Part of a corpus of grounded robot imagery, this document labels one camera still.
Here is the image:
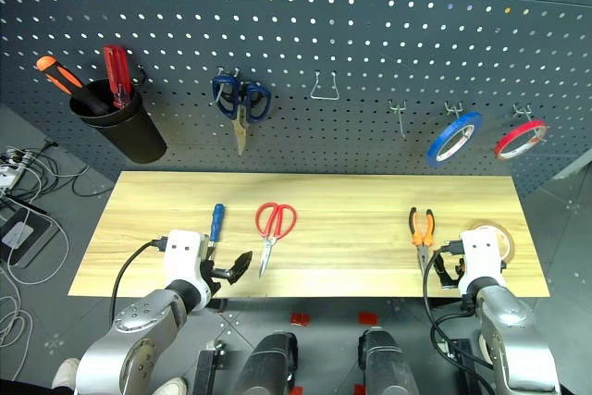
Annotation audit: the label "orange black handled screwdriver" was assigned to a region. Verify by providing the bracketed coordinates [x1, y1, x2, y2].
[35, 55, 111, 116]

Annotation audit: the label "red handled scissors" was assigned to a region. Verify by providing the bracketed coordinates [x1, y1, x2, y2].
[254, 201, 298, 279]

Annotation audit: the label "black floor cable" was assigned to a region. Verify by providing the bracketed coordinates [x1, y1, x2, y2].
[25, 139, 115, 198]

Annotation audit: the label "clear tape roll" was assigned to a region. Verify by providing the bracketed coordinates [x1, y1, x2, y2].
[462, 219, 516, 261]

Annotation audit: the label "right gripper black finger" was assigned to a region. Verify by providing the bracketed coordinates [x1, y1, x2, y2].
[436, 251, 457, 292]

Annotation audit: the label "dark grey pegboard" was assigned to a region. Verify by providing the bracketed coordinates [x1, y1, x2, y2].
[0, 0, 592, 198]

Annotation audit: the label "white power strip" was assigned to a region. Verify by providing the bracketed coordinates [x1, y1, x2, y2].
[0, 146, 25, 191]

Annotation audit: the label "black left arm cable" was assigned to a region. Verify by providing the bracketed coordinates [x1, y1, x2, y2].
[109, 237, 170, 327]

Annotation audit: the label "blue tape roll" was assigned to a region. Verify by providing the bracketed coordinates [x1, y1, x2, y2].
[425, 111, 484, 170]

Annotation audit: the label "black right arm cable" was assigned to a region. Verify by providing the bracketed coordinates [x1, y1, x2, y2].
[422, 239, 497, 395]

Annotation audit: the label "white floor cable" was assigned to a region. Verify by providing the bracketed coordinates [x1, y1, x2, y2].
[0, 209, 70, 350]

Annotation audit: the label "white shoe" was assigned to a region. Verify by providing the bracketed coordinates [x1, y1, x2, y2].
[152, 376, 189, 395]
[51, 357, 81, 389]

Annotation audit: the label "blue handled scissors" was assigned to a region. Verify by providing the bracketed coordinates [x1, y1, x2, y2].
[211, 74, 273, 157]

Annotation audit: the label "black cup holder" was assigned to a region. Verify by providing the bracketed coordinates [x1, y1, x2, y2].
[68, 79, 168, 166]

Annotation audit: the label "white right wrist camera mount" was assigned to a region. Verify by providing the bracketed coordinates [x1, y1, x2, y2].
[457, 227, 508, 297]

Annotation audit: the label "orange handled pliers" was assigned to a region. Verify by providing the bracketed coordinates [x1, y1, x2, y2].
[407, 206, 438, 274]

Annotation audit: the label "red handled screwdriver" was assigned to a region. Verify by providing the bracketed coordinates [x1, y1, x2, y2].
[102, 43, 136, 111]

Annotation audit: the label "grey flat device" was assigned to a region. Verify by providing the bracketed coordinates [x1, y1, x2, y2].
[0, 220, 35, 249]

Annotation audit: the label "double metal scissors hook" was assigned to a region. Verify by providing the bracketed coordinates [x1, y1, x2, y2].
[209, 66, 242, 107]

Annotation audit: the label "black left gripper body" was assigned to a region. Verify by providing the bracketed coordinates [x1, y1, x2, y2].
[200, 257, 234, 298]

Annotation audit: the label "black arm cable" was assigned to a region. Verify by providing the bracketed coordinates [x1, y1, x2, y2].
[422, 239, 497, 395]
[109, 237, 170, 327]

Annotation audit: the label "blue handled screwdriver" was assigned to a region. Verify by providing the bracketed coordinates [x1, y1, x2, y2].
[204, 203, 228, 263]

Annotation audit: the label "dark rounded shape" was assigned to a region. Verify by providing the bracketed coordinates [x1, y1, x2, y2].
[357, 327, 421, 395]
[228, 330, 301, 395]

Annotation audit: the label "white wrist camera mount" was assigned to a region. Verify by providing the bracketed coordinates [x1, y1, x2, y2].
[163, 228, 216, 311]
[457, 227, 508, 297]

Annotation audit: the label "metal wire loop hook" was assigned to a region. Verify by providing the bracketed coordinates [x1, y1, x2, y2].
[310, 70, 341, 102]

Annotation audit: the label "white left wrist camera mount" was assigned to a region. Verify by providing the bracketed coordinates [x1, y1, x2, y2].
[163, 228, 216, 311]

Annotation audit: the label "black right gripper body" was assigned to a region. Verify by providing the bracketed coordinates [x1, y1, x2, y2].
[450, 254, 466, 295]

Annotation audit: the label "black bracket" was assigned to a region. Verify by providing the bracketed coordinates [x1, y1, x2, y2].
[191, 340, 228, 395]

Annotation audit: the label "red tape roll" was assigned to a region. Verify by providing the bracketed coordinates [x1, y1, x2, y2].
[493, 119, 549, 161]

